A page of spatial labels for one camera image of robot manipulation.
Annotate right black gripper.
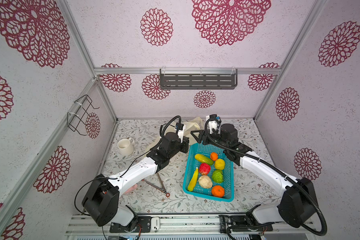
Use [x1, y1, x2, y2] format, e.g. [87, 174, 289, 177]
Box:
[191, 129, 230, 153]

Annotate small orange fruit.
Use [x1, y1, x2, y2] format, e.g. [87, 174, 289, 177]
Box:
[210, 152, 219, 162]

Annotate large orange fruit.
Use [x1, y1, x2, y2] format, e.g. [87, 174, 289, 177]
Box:
[211, 185, 225, 198]

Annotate white ceramic mug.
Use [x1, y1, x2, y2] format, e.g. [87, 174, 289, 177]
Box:
[117, 137, 135, 157]

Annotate black wire wall rack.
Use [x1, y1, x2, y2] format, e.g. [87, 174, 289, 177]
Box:
[66, 95, 101, 139]

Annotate yellow banana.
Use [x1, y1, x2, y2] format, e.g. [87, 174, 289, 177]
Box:
[187, 168, 199, 192]

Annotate grey wall shelf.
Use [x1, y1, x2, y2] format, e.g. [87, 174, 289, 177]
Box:
[159, 69, 238, 90]

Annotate green bumpy fruit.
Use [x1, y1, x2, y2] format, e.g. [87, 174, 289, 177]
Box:
[212, 170, 224, 184]

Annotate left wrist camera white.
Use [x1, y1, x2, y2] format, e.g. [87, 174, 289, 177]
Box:
[175, 123, 186, 143]

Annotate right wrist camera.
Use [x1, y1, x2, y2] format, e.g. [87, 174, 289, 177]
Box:
[207, 114, 222, 135]

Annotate teal plastic basket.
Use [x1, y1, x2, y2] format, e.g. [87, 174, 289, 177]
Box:
[183, 144, 235, 203]

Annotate red bumpy fruit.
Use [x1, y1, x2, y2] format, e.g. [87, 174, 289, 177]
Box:
[199, 163, 211, 176]

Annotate red metal kitchen tongs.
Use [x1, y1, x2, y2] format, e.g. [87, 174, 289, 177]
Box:
[142, 173, 171, 198]

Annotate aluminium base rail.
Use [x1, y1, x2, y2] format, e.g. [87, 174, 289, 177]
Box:
[63, 214, 318, 240]

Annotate beige pear fruit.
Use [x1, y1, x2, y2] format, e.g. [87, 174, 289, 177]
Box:
[198, 175, 213, 189]

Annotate cream plastic bag orange print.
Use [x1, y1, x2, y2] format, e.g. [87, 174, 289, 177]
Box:
[149, 116, 205, 151]

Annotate green yellow mango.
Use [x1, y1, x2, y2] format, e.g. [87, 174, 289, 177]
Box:
[195, 154, 214, 166]

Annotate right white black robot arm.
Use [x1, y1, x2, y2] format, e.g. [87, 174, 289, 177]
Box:
[191, 124, 328, 236]

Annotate pink plush toy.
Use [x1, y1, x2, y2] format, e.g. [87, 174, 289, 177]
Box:
[125, 184, 138, 194]

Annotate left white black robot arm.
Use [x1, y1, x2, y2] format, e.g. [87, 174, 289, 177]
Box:
[82, 133, 190, 231]

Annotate yellow round fruit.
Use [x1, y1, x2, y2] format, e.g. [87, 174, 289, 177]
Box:
[214, 159, 226, 171]

